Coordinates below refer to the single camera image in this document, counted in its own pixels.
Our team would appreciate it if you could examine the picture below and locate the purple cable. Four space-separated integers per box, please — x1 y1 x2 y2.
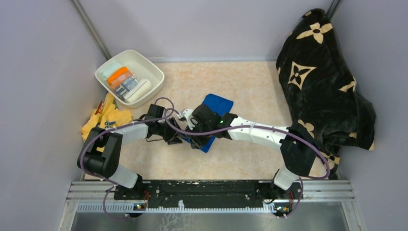
164 108 331 219
79 97 175 222

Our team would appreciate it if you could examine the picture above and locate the light green rolled towel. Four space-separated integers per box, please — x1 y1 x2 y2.
100 62 123 80

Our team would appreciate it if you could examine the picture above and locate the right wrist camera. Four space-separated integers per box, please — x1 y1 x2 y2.
179 103 221 131

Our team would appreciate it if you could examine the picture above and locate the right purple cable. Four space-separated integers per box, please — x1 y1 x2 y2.
164 108 331 219

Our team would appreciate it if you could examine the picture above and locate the black floral pattern blanket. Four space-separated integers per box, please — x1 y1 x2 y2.
276 8 376 180

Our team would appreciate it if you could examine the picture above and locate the orange rolled towel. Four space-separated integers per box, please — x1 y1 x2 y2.
106 67 134 90

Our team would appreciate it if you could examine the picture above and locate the aluminium frame rail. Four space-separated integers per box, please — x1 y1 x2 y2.
66 180 355 213

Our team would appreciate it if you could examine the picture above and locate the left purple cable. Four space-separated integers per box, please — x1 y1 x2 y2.
79 97 175 222

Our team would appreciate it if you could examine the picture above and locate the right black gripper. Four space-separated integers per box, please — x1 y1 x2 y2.
185 119 214 149

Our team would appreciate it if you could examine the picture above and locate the yellow cartoon print towel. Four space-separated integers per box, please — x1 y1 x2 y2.
81 93 133 141

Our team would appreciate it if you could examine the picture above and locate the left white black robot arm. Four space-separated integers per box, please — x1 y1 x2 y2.
77 116 182 199

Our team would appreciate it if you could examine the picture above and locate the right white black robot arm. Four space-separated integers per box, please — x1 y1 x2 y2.
187 113 318 198

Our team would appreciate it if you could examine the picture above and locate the white square plastic basin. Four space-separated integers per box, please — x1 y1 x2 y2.
95 50 165 108

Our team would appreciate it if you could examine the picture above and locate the blue towel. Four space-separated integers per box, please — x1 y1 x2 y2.
185 94 233 153

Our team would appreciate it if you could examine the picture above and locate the cream white towel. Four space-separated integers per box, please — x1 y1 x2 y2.
124 79 152 103

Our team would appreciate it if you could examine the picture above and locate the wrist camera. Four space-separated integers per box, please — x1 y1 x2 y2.
179 103 221 131
145 104 165 120

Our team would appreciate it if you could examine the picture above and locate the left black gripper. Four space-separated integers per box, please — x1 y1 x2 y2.
156 116 188 145

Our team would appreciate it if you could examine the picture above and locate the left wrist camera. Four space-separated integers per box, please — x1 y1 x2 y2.
145 104 165 120

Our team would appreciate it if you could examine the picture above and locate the rabbit print striped towel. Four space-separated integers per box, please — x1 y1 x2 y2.
114 77 138 100

